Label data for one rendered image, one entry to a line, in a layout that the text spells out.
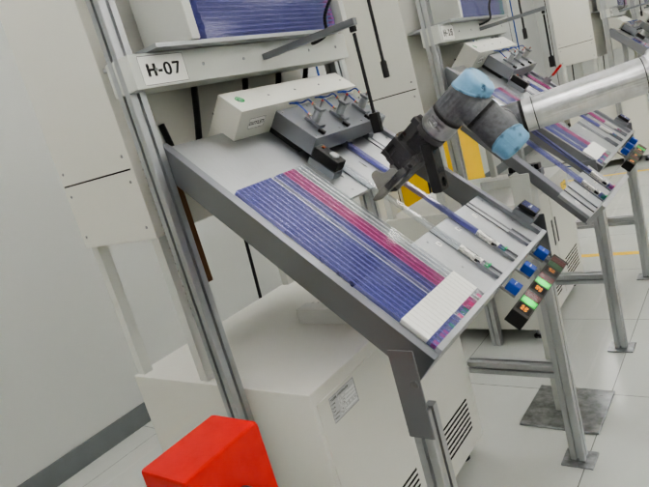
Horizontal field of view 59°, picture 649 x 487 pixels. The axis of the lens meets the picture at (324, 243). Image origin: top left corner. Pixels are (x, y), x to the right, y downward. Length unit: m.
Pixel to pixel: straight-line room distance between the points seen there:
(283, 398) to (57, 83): 0.90
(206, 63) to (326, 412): 0.81
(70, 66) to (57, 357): 1.55
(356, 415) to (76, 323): 1.67
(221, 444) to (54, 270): 1.97
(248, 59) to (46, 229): 1.52
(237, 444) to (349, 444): 0.56
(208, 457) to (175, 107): 0.91
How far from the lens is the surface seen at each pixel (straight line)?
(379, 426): 1.46
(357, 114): 1.60
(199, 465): 0.81
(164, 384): 1.62
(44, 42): 1.54
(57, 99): 1.55
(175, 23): 1.33
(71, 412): 2.79
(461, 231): 1.41
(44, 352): 2.71
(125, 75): 1.25
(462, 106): 1.22
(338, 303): 1.07
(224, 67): 1.39
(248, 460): 0.86
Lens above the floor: 1.17
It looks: 12 degrees down
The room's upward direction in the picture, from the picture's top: 16 degrees counter-clockwise
